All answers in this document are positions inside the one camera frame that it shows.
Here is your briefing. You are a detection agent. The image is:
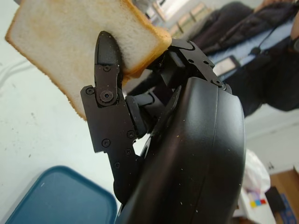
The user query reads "person in dark jacket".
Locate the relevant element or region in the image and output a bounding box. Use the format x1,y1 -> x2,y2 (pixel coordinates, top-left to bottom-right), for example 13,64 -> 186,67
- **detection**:
190,0 -> 299,115

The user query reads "toast slice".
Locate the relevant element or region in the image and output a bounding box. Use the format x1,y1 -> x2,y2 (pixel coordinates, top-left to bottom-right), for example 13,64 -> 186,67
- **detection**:
5,0 -> 173,121

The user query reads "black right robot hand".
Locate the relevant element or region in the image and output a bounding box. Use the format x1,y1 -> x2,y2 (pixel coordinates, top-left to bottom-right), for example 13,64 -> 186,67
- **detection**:
80,30 -> 248,224

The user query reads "blue plastic tray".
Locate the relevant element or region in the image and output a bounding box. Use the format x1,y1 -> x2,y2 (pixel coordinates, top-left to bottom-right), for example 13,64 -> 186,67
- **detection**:
4,165 -> 118,224

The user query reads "white plastic bag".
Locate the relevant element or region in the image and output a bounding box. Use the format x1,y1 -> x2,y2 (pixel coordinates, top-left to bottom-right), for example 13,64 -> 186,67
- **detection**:
242,148 -> 272,207

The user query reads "brown cardboard box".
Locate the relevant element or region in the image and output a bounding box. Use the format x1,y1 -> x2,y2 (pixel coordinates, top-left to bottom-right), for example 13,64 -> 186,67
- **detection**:
263,169 -> 299,224

